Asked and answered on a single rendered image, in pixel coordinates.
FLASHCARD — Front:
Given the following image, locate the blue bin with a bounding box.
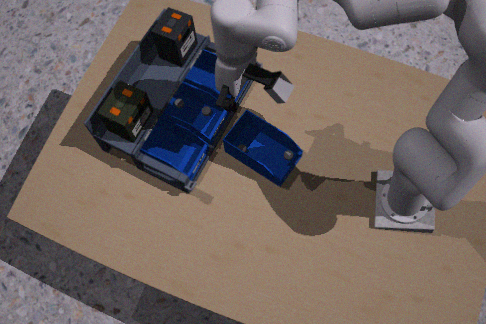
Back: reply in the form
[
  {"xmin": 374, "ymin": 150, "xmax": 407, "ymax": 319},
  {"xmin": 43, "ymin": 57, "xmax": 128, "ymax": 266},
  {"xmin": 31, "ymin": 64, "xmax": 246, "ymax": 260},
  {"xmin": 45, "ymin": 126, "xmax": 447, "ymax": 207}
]
[
  {"xmin": 183, "ymin": 49, "xmax": 220, "ymax": 99},
  {"xmin": 140, "ymin": 116, "xmax": 207, "ymax": 180},
  {"xmin": 161, "ymin": 82, "xmax": 227, "ymax": 145},
  {"xmin": 223, "ymin": 109, "xmax": 301, "ymax": 186}
]

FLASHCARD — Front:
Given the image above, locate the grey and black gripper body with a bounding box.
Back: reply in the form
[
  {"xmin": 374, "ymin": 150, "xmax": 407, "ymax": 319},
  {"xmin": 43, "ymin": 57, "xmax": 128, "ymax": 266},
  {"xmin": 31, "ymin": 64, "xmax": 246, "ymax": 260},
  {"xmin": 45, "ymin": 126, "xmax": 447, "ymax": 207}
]
[{"xmin": 215, "ymin": 48, "xmax": 256, "ymax": 97}]

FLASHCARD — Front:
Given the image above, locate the black case with orange latches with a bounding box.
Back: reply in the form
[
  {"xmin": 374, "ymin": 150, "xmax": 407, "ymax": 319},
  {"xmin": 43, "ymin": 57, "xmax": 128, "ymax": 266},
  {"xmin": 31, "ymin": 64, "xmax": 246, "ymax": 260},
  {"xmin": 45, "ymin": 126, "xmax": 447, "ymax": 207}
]
[{"xmin": 151, "ymin": 7, "xmax": 198, "ymax": 67}]

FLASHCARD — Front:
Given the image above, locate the dark green case with orange latches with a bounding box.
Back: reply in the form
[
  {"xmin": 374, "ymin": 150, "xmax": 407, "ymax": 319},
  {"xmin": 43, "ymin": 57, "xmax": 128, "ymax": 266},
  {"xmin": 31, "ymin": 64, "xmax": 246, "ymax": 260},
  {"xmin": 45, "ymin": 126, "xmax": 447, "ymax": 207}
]
[{"xmin": 97, "ymin": 81, "xmax": 154, "ymax": 143}]

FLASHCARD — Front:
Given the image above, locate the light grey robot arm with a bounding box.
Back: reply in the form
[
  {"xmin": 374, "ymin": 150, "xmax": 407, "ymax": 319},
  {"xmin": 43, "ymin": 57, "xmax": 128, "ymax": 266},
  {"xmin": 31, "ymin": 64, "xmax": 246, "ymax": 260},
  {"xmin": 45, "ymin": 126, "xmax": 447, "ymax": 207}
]
[{"xmin": 210, "ymin": 0, "xmax": 486, "ymax": 223}]

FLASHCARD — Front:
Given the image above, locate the dark grey shelf rack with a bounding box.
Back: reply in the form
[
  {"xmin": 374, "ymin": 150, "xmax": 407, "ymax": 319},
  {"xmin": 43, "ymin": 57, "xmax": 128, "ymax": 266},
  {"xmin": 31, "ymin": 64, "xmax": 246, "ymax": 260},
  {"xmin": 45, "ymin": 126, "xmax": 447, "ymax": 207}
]
[{"xmin": 84, "ymin": 9, "xmax": 235, "ymax": 194}]

